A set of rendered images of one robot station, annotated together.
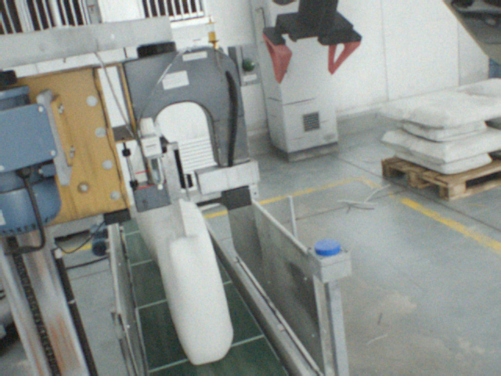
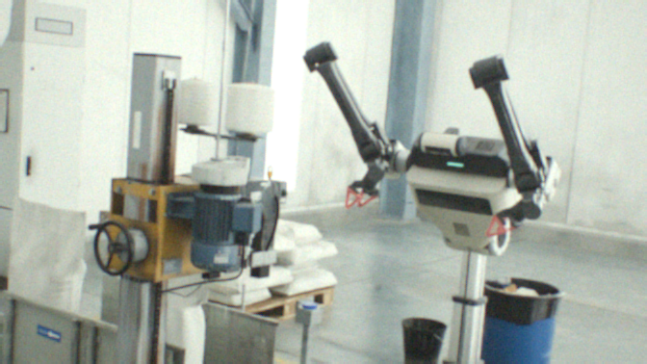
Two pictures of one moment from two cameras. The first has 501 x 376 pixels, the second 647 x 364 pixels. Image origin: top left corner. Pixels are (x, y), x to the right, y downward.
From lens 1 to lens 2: 2.45 m
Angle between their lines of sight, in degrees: 42
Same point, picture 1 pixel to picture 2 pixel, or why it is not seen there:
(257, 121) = not seen: outside the picture
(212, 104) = (267, 212)
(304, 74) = (48, 180)
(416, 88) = not seen: hidden behind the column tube
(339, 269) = (318, 318)
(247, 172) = (271, 256)
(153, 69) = (249, 188)
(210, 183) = (257, 260)
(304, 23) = (367, 186)
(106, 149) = not seen: hidden behind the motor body
